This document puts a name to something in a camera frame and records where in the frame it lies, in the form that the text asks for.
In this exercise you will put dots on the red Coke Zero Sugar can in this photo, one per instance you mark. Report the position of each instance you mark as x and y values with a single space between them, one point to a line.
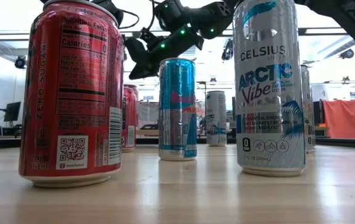
71 93

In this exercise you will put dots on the blue silver Red Bull can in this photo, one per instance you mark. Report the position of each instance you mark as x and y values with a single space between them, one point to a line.
177 109
307 109

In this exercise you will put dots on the black ceiling-mounted camera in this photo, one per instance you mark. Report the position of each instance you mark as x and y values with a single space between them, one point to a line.
20 63
347 54
227 51

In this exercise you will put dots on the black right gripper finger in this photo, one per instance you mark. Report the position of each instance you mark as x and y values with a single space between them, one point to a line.
146 70

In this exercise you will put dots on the orange cloth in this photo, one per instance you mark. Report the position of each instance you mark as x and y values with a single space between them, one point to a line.
348 118

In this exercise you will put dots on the silver Celsius energy drink can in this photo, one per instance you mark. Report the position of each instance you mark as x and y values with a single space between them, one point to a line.
269 93
216 118

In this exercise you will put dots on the black monitor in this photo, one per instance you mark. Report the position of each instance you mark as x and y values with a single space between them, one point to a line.
12 111

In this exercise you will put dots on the white cloth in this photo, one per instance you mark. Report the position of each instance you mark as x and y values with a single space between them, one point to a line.
148 113

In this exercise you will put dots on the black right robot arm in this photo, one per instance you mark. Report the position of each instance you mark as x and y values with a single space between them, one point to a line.
220 15

